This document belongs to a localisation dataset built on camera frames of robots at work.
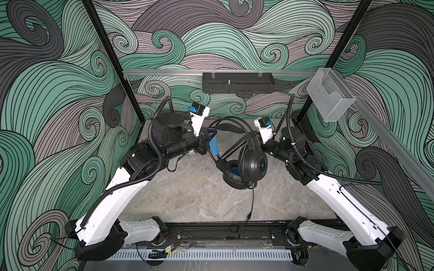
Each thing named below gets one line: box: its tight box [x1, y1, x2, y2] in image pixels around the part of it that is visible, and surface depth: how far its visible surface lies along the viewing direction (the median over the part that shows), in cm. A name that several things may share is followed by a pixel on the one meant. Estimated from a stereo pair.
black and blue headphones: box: [208, 116, 269, 190], surface depth 46 cm
